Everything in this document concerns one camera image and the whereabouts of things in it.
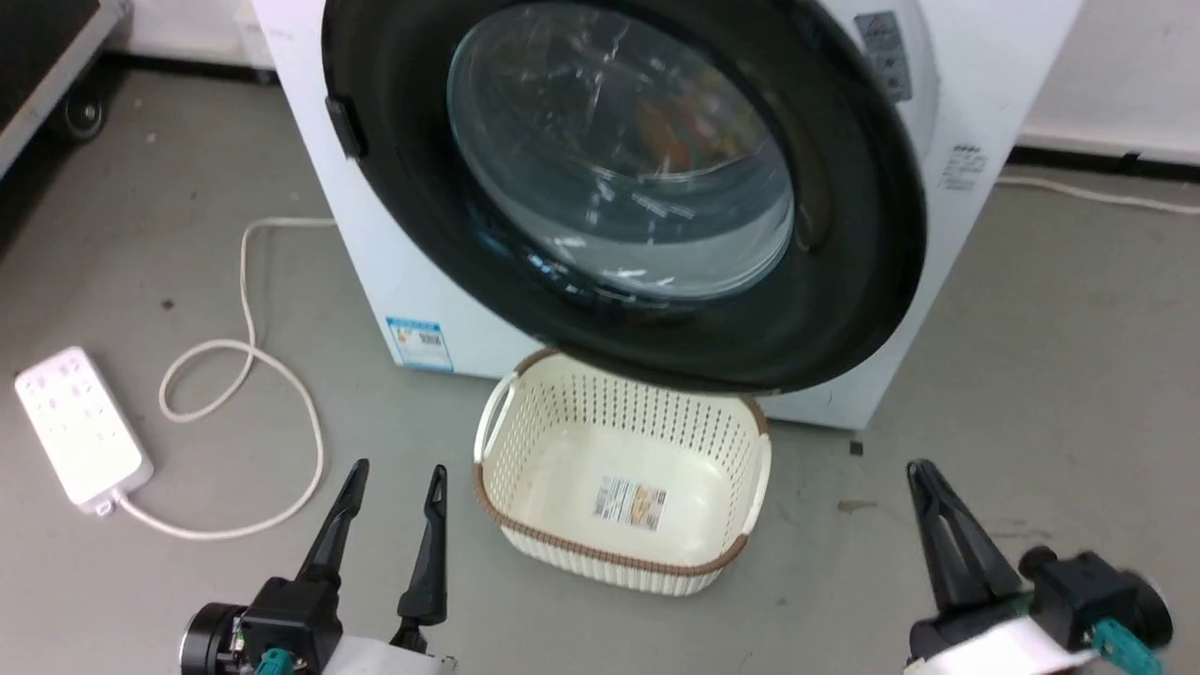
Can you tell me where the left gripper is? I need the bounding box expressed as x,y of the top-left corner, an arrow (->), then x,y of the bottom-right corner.
183,459 -> 460,675

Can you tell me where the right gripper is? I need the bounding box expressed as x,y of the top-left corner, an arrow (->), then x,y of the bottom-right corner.
905,460 -> 1175,675

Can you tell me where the white front-load washing machine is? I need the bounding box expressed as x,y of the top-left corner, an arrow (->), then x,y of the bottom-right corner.
251,0 -> 1084,432

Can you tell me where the black round glass washer door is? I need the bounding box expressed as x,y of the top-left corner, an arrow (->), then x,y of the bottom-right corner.
321,0 -> 929,395

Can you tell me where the cream perforated plastic laundry basket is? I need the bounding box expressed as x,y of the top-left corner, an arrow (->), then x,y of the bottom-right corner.
473,349 -> 773,597

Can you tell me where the blue energy label sticker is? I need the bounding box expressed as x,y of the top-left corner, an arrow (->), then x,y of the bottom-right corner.
386,317 -> 453,373

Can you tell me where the printed label sticker in basket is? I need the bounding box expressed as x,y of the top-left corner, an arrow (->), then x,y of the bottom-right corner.
592,475 -> 668,531

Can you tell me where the white power strip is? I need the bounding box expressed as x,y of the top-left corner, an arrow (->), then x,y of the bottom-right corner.
14,347 -> 156,515

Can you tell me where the colourful clothing inside drum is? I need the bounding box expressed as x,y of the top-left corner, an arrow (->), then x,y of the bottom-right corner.
633,75 -> 760,179

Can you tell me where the dark wheeled cart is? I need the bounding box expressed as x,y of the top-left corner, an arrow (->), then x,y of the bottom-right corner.
0,0 -> 132,179

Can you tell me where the white power strip cable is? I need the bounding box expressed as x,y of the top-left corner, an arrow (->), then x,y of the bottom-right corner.
112,217 -> 337,542

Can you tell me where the white floor cable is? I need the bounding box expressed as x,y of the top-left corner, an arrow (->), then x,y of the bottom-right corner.
994,173 -> 1200,217

